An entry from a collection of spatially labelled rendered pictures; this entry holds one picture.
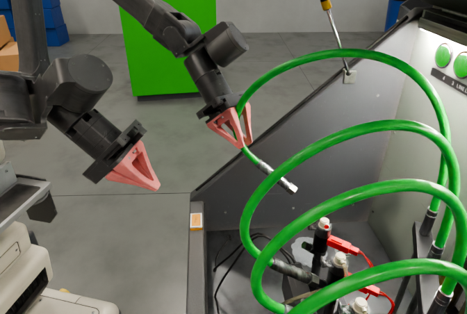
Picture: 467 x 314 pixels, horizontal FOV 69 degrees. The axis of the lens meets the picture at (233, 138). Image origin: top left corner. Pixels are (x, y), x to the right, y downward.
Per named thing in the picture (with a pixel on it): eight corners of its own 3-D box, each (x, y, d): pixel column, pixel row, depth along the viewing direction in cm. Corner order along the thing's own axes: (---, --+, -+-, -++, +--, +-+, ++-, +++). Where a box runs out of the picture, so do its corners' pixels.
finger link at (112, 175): (169, 187, 49) (118, 143, 47) (140, 209, 53) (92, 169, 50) (183, 160, 55) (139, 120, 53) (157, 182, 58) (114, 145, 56)
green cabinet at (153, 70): (209, 72, 470) (206, -33, 405) (218, 97, 397) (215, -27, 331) (138, 76, 456) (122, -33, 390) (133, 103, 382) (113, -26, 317)
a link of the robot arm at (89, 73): (-18, 83, 46) (-8, 141, 43) (1, 28, 38) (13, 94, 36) (74, 89, 54) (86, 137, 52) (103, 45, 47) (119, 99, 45)
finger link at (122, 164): (159, 194, 50) (109, 152, 48) (132, 216, 54) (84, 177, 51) (174, 168, 56) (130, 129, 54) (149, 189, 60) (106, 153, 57)
